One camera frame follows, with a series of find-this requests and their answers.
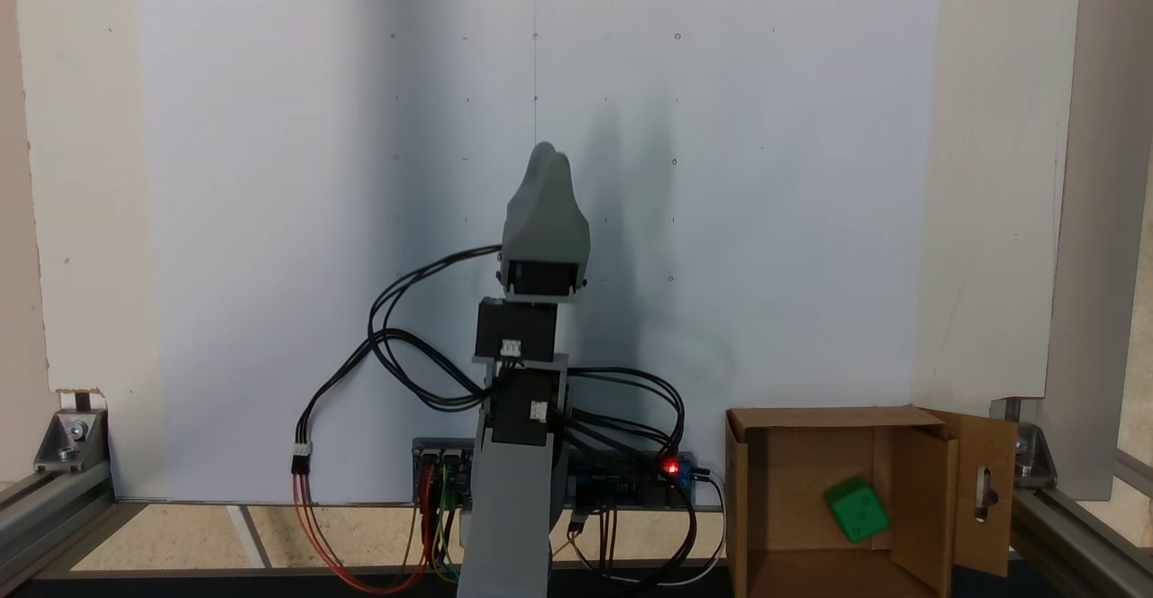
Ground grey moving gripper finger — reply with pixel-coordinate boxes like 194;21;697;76
558;153;592;253

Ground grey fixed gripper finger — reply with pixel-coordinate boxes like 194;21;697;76
500;140;562;253

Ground green dice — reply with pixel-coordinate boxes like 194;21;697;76
824;477;892;546

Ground circuit board with blue terminal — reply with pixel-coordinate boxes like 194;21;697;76
569;449;713;511

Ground white paper sheet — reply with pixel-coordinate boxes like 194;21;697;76
133;0;943;505

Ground brown cardboard box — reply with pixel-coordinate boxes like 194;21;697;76
725;404;1020;598

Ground black servo cable bundle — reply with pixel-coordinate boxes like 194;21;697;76
549;367;701;583
367;244;505;412

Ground circuit board with jumper wires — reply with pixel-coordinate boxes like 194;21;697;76
412;438;476;511

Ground green jumper wire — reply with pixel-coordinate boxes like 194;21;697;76
436;465;465;585

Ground long black cable white connector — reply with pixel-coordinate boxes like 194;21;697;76
290;328;493;476

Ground orange red wire bundle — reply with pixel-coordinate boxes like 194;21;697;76
292;467;435;595

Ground aluminium corner bracket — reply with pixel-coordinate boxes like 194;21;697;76
34;390;112;476
990;396;1057;492

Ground aluminium frame post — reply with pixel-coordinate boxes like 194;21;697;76
1043;0;1153;503

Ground aluminium frame rail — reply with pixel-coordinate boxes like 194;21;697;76
0;467;119;586
1009;481;1153;598

